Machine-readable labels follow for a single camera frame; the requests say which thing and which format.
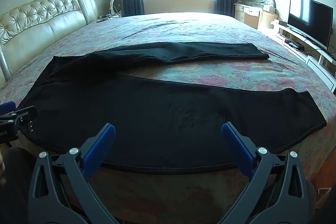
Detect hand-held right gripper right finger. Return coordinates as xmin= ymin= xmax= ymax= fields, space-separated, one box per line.
xmin=219 ymin=122 xmax=315 ymax=224

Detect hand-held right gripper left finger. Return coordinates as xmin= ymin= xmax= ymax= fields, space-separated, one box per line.
xmin=28 ymin=123 xmax=120 ymax=224

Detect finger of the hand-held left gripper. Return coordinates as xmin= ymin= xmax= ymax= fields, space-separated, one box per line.
xmin=0 ymin=106 xmax=38 ymax=132
xmin=0 ymin=101 xmax=16 ymax=114

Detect black pants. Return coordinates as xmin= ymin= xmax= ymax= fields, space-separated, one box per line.
xmin=17 ymin=42 xmax=327 ymax=175

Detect person's dark-clothed leg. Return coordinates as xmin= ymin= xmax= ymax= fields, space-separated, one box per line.
xmin=3 ymin=147 xmax=34 ymax=224

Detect floral bedspread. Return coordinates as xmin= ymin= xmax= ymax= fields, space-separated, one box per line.
xmin=0 ymin=13 xmax=336 ymax=214

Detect beige tufted leather headboard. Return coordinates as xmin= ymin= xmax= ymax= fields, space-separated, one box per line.
xmin=0 ymin=0 xmax=98 ymax=88

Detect white television stand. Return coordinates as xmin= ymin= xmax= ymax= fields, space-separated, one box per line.
xmin=273 ymin=18 xmax=336 ymax=93

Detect cream dressing table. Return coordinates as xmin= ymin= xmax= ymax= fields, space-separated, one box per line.
xmin=234 ymin=2 xmax=279 ymax=30

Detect white desk fan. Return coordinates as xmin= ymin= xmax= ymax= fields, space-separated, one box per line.
xmin=110 ymin=0 xmax=122 ymax=17

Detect black flat-screen television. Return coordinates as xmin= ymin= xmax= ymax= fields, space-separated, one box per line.
xmin=287 ymin=0 xmax=334 ymax=50

